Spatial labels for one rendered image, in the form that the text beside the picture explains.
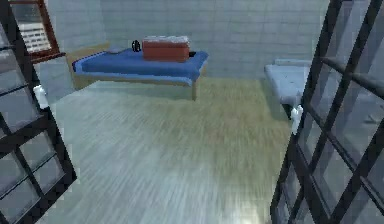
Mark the red box with white top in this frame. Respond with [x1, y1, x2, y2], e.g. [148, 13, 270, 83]
[142, 35, 191, 63]

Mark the blue covered wooden bed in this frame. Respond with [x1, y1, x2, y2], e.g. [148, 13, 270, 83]
[65, 41, 210, 102]

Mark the black framed glass door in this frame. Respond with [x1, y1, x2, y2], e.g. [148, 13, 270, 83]
[0, 0, 78, 224]
[269, 0, 384, 224]

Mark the red framed window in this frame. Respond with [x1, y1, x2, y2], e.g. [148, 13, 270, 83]
[8, 0, 67, 64]

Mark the white door handle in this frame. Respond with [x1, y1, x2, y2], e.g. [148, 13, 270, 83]
[32, 84, 50, 110]
[290, 104, 304, 136]

